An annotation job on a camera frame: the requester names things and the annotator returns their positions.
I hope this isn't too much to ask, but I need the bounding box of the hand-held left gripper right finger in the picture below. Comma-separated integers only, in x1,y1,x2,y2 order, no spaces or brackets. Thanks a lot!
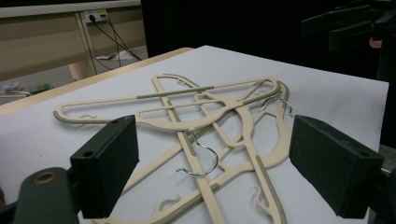
288,114,385,219

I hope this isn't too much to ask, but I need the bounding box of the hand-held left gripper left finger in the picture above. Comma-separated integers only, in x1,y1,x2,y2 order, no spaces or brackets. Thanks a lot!
69,114,140,219

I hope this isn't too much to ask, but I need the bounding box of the crumpled white paper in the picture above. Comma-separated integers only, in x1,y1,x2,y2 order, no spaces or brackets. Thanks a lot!
95,50,135,62

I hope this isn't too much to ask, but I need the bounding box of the small white device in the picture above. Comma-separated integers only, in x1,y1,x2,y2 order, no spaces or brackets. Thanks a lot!
0,81,32,98

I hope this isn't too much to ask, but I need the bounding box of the beige wooden desk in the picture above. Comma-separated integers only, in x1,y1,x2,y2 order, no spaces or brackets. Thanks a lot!
0,0,148,82

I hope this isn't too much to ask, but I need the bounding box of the white power strip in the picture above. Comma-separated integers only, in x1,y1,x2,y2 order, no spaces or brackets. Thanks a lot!
83,8,108,23

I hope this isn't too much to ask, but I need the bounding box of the black power cable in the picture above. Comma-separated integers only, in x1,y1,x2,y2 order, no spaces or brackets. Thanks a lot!
89,14,143,63
104,14,122,68

